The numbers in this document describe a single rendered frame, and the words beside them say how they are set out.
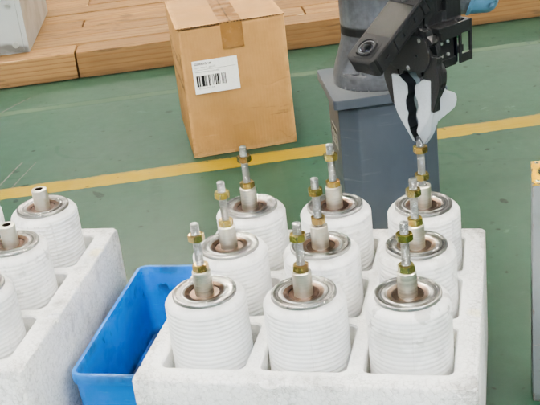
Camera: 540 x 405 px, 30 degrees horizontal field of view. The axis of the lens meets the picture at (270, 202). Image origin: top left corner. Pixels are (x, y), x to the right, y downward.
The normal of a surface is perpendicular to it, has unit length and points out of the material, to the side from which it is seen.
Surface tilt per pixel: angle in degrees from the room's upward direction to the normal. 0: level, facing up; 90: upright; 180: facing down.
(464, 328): 0
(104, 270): 90
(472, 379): 0
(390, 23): 32
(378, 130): 90
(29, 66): 90
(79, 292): 90
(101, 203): 0
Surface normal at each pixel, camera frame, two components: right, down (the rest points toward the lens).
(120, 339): 0.97, -0.05
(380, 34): -0.46, -0.58
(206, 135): 0.17, 0.37
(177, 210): -0.11, -0.91
